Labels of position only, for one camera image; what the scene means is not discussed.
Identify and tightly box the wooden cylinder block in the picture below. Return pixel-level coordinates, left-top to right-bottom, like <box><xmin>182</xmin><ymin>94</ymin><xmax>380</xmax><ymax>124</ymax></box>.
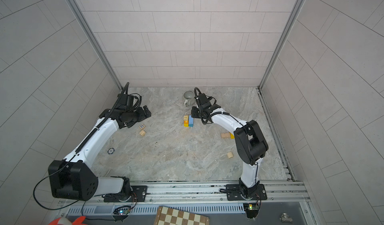
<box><xmin>227</xmin><ymin>152</ymin><xmax>234</xmax><ymax>159</ymax></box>

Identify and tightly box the checkered chess board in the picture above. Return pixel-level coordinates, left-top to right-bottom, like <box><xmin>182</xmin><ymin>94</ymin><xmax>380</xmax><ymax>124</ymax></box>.
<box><xmin>154</xmin><ymin>206</ymin><xmax>210</xmax><ymax>225</ymax></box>

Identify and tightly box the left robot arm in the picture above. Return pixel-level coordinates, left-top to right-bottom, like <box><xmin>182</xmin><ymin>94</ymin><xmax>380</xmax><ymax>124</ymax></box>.
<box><xmin>48</xmin><ymin>92</ymin><xmax>151</xmax><ymax>202</ymax></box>

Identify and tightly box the red white object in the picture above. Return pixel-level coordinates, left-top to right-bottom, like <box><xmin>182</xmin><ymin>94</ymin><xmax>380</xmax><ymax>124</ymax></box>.
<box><xmin>49</xmin><ymin>216</ymin><xmax>86</xmax><ymax>225</ymax></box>

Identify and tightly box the small metal fitting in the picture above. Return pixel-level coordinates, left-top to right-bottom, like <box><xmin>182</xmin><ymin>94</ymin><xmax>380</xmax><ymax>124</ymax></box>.
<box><xmin>280</xmin><ymin>213</ymin><xmax>293</xmax><ymax>224</ymax></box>

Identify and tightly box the black corrugated cable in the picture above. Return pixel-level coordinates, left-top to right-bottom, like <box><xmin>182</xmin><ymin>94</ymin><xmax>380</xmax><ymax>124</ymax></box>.
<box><xmin>74</xmin><ymin>82</ymin><xmax>130</xmax><ymax>153</ymax></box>

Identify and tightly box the right circuit board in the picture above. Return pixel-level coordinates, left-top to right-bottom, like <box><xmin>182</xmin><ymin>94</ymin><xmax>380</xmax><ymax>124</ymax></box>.
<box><xmin>243</xmin><ymin>204</ymin><xmax>260</xmax><ymax>219</ymax></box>

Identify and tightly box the light blue wooden block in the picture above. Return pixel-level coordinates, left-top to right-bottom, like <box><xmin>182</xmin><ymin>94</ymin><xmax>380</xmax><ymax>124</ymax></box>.
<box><xmin>189</xmin><ymin>115</ymin><xmax>194</xmax><ymax>127</ymax></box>

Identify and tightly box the left green circuit board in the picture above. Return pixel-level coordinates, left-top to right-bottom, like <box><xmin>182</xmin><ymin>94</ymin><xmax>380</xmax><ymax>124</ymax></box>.
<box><xmin>113</xmin><ymin>206</ymin><xmax>132</xmax><ymax>221</ymax></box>

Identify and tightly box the aluminium mounting rail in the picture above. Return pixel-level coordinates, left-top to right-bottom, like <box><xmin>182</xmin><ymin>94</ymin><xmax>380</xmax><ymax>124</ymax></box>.
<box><xmin>59</xmin><ymin>181</ymin><xmax>310</xmax><ymax>208</ymax></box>

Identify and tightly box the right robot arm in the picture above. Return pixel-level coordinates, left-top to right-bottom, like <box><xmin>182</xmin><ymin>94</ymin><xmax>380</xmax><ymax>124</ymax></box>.
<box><xmin>191</xmin><ymin>87</ymin><xmax>269</xmax><ymax>201</ymax></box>

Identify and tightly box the ribbed silver cup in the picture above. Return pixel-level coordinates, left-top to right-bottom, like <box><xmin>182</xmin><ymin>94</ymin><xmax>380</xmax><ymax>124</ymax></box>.
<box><xmin>183</xmin><ymin>91</ymin><xmax>196</xmax><ymax>107</ymax></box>

